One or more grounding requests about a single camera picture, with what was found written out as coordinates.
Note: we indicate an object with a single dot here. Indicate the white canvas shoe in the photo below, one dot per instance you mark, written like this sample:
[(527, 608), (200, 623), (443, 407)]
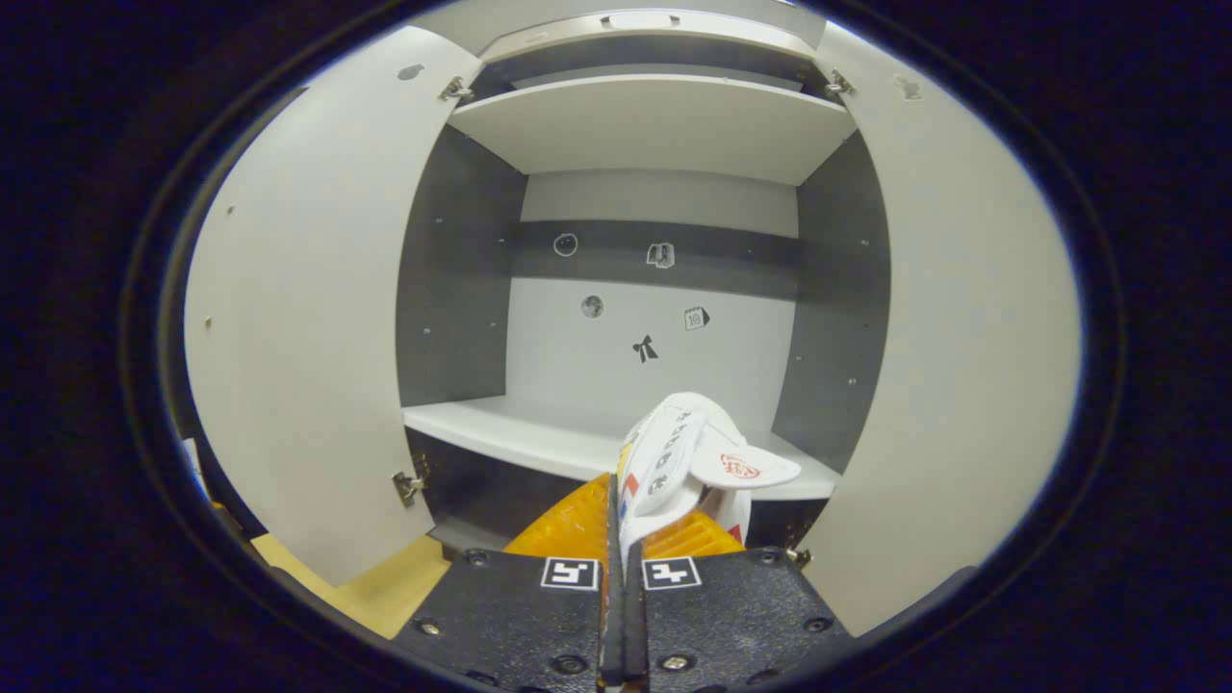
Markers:
[(674, 452)]

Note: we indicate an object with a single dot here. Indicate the grey shoe cabinet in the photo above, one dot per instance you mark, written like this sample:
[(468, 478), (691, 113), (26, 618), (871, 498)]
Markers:
[(654, 125)]

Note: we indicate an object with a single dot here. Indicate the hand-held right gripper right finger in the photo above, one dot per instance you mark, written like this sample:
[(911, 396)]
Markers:
[(731, 616)]

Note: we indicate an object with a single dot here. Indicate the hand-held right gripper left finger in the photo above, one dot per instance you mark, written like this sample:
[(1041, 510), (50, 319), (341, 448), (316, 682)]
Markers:
[(520, 626)]

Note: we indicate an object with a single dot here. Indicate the grey shoe cabinet door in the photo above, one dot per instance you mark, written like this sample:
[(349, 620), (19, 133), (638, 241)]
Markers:
[(962, 337), (308, 308)]

